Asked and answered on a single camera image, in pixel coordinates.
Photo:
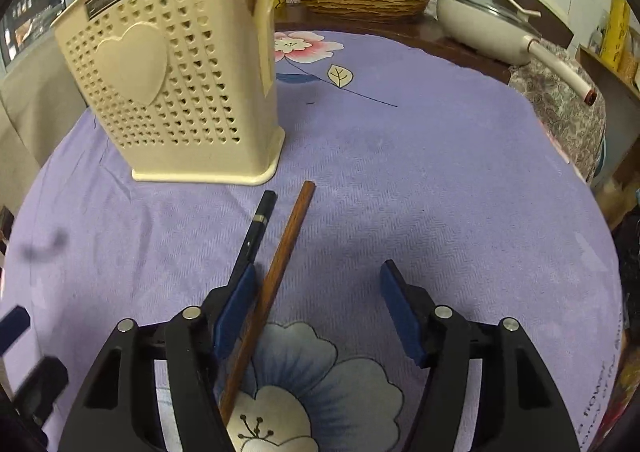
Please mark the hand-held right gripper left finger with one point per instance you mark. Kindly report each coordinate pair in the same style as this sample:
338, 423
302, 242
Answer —
235, 312

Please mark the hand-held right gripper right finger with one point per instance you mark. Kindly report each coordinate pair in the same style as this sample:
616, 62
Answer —
400, 317

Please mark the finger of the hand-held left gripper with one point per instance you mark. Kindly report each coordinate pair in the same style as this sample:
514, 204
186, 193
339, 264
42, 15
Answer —
14, 327
42, 387

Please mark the black chopstick with silver band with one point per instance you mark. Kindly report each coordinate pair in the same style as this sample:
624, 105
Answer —
257, 227

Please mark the beige perforated utensil holder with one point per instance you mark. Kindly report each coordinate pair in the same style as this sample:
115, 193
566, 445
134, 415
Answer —
200, 97

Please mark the beige fabric cover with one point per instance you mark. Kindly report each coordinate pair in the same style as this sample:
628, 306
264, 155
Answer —
25, 107

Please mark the floral patterned cloth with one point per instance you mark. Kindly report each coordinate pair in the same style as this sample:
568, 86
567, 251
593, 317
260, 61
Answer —
565, 107

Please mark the white frying pan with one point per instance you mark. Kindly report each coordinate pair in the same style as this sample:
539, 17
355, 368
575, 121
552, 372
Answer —
480, 27

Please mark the wooden side shelf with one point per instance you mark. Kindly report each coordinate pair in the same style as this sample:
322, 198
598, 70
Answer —
617, 77

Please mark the brown and white rice cooker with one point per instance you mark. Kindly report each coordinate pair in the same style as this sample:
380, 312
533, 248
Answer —
545, 17

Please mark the clear small bottle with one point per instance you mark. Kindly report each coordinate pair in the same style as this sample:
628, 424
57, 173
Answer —
599, 35

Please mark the yellow box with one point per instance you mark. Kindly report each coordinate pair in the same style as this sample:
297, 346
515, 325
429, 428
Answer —
616, 37

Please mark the window with metal frame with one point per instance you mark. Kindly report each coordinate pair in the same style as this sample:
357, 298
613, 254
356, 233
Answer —
30, 12

